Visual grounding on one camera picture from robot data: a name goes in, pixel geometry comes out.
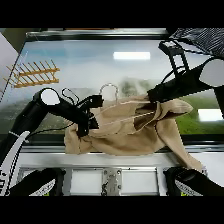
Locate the beige clothes hanger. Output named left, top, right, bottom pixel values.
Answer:
left=95, top=82, right=158, bottom=128

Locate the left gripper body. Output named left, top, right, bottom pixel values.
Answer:
left=75, top=111, right=100, bottom=138

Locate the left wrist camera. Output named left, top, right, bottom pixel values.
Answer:
left=78, top=94, right=105, bottom=112

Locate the silver frame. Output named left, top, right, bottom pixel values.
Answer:
left=15, top=28, right=224, bottom=197

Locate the yellow wooden rack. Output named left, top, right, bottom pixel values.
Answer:
left=2, top=59, right=61, bottom=90

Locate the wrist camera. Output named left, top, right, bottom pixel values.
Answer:
left=78, top=94, right=105, bottom=112
left=157, top=39, right=191, bottom=82

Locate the striped garment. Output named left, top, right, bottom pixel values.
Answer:
left=169, top=27, right=224, bottom=60

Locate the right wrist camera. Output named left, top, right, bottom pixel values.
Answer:
left=157, top=39, right=191, bottom=82

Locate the black cable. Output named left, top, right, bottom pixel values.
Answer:
left=61, top=87, right=82, bottom=107

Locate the beige long-sleeved shirt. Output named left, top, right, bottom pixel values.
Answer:
left=63, top=94, right=205, bottom=173

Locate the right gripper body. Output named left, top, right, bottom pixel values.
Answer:
left=146, top=83, right=172, bottom=104

